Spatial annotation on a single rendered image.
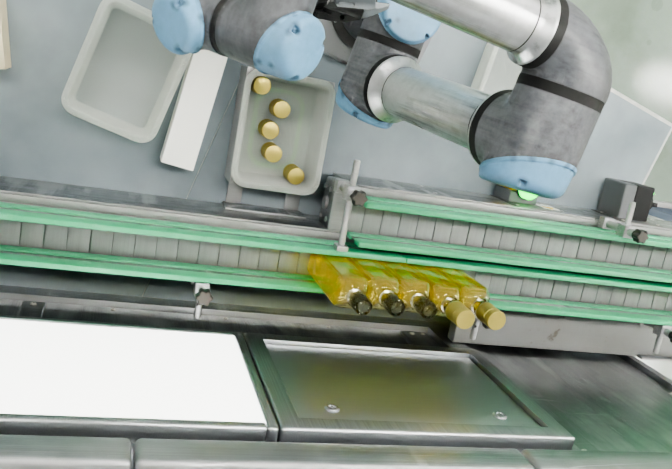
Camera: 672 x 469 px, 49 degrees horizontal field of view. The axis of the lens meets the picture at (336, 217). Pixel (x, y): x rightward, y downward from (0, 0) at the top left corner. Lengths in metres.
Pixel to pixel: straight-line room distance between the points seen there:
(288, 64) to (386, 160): 0.79
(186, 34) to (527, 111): 0.43
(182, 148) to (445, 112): 0.53
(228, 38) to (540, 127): 0.40
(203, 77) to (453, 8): 0.63
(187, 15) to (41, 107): 0.66
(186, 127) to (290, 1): 0.63
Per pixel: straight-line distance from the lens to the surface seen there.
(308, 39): 0.80
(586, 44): 0.96
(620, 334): 1.80
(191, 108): 1.39
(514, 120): 0.97
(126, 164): 1.46
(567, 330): 1.71
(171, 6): 0.86
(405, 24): 1.28
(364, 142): 1.53
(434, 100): 1.12
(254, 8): 0.81
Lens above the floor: 2.19
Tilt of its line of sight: 69 degrees down
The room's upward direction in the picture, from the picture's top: 131 degrees clockwise
